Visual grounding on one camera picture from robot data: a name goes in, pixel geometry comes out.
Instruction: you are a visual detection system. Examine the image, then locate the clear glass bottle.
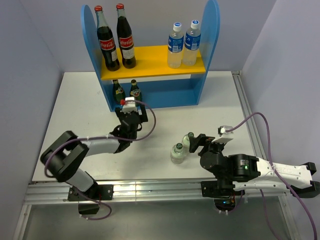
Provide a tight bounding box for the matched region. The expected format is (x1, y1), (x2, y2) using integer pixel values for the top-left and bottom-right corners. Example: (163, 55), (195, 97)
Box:
(170, 142), (186, 164)
(181, 132), (194, 151)

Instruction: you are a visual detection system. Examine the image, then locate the green Perrier bottle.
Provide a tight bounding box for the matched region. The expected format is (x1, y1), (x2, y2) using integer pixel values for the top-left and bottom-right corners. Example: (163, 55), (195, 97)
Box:
(129, 79), (142, 102)
(112, 79), (126, 105)

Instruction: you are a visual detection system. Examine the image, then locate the Pocari Sweat bottle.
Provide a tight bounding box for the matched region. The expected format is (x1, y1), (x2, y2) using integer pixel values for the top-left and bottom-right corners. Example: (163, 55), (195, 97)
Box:
(167, 22), (184, 69)
(182, 20), (201, 66)

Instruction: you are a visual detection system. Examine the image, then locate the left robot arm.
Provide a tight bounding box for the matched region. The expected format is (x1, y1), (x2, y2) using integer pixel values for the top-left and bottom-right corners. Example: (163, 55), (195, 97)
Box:
(40, 103), (148, 200)

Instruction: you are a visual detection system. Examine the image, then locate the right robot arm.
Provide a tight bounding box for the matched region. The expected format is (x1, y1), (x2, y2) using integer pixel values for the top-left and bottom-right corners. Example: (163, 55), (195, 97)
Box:
(189, 134), (320, 199)

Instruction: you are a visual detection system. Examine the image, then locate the blue and yellow shelf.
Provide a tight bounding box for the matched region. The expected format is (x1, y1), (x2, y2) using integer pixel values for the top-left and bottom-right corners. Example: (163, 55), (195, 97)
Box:
(81, 0), (220, 112)

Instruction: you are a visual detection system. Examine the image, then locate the right cola glass bottle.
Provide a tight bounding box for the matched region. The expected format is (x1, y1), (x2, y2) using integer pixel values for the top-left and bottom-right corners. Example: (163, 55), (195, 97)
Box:
(116, 3), (136, 69)

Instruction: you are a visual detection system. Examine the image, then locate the cola glass bottle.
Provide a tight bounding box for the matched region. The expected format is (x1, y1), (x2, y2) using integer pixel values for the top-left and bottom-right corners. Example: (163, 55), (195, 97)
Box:
(116, 3), (136, 69)
(94, 5), (120, 72)

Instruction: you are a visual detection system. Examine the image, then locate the left cola glass bottle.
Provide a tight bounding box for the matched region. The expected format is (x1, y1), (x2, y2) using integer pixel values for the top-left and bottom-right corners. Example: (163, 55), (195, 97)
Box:
(94, 5), (120, 72)

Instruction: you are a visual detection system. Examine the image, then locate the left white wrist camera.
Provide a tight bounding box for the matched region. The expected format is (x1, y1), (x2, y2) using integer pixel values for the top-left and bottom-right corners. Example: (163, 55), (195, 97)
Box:
(120, 97), (138, 113)

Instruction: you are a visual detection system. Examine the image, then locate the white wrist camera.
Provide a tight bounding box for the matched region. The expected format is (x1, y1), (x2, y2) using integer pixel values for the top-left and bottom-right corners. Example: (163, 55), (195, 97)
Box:
(120, 97), (138, 113)
(211, 125), (234, 144)

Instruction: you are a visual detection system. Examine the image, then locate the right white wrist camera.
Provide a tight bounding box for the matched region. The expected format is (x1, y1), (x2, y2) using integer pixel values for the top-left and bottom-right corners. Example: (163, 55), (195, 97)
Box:
(211, 125), (234, 144)

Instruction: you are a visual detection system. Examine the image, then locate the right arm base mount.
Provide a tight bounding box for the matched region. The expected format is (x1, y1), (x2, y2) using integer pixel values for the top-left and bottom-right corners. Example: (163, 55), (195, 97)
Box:
(200, 180), (245, 216)

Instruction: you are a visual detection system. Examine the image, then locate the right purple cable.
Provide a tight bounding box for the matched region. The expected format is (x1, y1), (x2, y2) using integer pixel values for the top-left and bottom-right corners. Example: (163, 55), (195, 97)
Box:
(224, 111), (320, 240)

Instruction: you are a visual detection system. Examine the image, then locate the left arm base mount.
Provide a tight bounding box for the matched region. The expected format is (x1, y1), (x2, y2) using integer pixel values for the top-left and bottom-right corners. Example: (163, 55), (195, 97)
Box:
(67, 183), (114, 221)

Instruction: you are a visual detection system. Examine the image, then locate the aluminium side rail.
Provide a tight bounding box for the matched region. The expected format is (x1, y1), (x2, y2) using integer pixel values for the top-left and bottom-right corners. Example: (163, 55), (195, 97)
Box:
(231, 71), (302, 240)

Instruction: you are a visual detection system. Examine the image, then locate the aluminium front rail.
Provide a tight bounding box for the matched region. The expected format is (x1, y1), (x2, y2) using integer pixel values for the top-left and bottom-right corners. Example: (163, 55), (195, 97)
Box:
(13, 180), (291, 240)

